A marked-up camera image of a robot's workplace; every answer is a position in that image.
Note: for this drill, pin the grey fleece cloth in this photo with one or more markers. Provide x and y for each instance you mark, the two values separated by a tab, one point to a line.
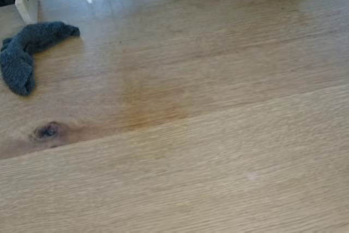
19	64

